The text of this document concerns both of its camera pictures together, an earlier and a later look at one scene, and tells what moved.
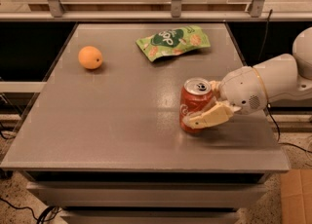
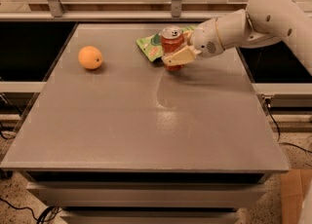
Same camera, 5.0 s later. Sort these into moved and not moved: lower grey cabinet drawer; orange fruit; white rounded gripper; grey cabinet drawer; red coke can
Moved: red coke can; white rounded gripper
Not moved: grey cabinet drawer; lower grey cabinet drawer; orange fruit
